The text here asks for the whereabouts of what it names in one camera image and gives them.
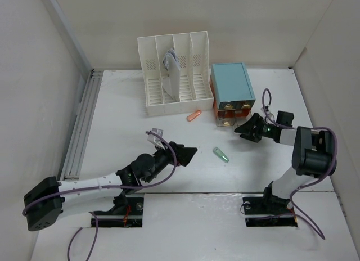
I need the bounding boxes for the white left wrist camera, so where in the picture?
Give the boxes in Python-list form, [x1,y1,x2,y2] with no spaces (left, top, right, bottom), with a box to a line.
[146,128,166,149]

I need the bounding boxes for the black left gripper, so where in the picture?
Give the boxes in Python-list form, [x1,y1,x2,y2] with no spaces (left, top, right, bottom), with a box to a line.
[143,141,195,183]

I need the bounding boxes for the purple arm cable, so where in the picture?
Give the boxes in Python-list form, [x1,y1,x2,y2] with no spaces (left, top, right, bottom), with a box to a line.
[262,88,338,240]
[21,130,178,261]

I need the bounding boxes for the green transparent tube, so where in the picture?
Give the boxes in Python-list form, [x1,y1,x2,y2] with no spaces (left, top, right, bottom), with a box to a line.
[213,147,229,163]

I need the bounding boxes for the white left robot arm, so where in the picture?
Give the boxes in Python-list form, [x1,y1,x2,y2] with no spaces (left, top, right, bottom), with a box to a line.
[22,141,198,232]

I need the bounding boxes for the aluminium frame rail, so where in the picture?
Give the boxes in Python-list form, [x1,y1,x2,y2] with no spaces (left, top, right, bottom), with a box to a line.
[57,69,104,181]

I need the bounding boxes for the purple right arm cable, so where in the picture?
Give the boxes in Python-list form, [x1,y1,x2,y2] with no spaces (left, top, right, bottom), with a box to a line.
[262,88,338,240]

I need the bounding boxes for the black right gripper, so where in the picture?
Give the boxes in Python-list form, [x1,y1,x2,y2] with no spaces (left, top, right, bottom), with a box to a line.
[233,112,278,142]

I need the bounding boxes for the white plastic file organizer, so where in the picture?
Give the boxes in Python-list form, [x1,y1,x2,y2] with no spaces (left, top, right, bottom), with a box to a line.
[138,31,214,116]

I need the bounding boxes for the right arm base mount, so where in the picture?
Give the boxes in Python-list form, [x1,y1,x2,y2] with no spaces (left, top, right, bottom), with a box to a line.
[241,186,298,227]

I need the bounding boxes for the teal orange drawer box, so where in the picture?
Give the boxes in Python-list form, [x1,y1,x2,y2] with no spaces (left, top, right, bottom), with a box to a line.
[210,62,256,127]

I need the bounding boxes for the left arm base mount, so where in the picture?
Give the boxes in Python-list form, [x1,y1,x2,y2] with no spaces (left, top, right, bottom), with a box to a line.
[94,193,145,228]

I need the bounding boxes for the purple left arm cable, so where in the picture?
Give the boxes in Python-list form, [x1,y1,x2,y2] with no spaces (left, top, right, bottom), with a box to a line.
[21,130,178,261]

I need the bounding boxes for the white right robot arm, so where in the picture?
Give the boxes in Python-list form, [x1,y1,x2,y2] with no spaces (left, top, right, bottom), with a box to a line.
[235,111,338,213]

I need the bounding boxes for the white spiral bound manual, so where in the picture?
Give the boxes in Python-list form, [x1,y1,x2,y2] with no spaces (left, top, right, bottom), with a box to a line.
[161,48,181,102]

